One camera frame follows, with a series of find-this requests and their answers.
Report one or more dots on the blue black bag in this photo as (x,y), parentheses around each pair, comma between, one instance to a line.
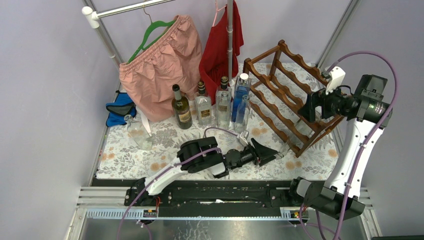
(123,105)

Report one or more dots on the floral table mat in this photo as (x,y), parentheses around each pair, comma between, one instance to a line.
(121,157)

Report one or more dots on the wooden wine rack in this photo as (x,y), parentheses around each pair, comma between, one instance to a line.
(283,93)

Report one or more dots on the red garment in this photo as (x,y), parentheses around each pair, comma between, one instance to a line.
(214,62)

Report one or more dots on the clear bottle black gold cap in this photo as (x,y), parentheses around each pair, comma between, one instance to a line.
(223,87)

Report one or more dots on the blue glass bottle silver cap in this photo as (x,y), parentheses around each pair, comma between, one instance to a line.
(242,87)

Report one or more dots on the clear glass wine bottle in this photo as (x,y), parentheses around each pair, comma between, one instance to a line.
(294,140)

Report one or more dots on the clear glass flask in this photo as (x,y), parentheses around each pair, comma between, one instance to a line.
(138,133)

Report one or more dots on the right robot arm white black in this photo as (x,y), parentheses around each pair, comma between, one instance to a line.
(339,196)

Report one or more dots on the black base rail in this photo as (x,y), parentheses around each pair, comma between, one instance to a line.
(221,199)

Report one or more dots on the green clothes hanger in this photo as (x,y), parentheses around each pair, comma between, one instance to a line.
(153,26)

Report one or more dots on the pink skirt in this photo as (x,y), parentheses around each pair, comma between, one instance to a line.
(173,59)

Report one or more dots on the metal clothes rail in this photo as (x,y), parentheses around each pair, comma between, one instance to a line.
(121,29)

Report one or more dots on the dark green wine bottle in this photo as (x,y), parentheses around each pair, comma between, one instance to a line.
(181,108)

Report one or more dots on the pink clothes hanger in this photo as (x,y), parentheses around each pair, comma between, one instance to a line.
(219,8)

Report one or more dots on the vertical metal pole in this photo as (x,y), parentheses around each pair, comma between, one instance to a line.
(229,28)

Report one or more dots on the clear square liquor bottle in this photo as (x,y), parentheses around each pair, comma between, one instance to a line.
(203,105)

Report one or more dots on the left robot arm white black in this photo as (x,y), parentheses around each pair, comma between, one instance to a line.
(204,154)

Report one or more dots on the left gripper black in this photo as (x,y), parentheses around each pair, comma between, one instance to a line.
(262,152)

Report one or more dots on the small clear bottle bluish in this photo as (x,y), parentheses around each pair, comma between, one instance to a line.
(242,114)

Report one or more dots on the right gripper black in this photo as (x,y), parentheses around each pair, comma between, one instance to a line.
(315,99)

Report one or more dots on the small clear glass bottle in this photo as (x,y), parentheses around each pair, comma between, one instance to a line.
(224,110)

